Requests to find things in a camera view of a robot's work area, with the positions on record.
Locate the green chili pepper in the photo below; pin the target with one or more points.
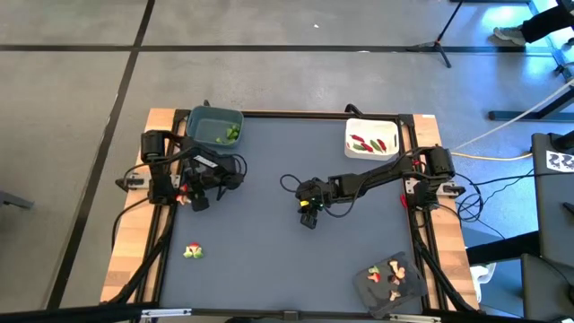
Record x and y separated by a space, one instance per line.
359 147
376 145

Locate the silver mounting plate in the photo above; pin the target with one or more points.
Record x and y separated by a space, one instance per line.
409 186

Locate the grey cabinet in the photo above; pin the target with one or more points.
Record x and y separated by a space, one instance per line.
553 202

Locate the white plastic object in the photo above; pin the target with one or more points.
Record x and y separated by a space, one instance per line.
485 273

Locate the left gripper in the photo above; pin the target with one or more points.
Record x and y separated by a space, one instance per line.
215 177

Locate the black desk beam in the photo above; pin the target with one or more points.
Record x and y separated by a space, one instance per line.
502 249

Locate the grey box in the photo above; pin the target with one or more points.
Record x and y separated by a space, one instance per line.
542 291

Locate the black frame hook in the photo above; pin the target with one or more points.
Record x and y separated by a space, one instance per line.
354 109
206 103

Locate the black tripod stand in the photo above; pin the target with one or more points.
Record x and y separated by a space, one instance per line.
436 44

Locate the black aluminium table frame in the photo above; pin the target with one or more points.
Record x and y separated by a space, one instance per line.
291 114

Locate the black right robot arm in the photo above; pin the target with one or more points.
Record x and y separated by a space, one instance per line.
381 172

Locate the orange mushroom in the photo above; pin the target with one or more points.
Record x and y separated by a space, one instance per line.
400 272

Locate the white plastic basket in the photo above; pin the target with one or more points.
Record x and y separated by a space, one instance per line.
372 125

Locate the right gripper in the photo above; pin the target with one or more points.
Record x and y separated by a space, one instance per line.
314 190

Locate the silver metal bracket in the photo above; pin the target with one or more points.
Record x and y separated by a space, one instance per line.
166 312
414 318

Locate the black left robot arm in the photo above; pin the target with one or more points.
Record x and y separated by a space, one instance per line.
154 145

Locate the white paper black print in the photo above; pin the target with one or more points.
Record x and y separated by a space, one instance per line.
560 160

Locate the teal plastic basket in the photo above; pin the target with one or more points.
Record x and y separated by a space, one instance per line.
206 130

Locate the black desk leg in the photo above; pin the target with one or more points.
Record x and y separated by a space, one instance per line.
515 116

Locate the red capped mushroom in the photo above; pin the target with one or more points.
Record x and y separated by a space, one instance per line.
194 246

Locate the dark grey plastic basket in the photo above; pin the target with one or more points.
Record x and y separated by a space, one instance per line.
412 287

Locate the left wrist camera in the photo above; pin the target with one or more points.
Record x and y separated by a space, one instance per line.
200 204

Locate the white mushroom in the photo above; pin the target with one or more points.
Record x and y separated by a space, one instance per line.
393 264
394 295

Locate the brown mushroom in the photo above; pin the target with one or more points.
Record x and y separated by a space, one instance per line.
394 281

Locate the grey floor object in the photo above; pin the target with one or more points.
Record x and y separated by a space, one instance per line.
13 199

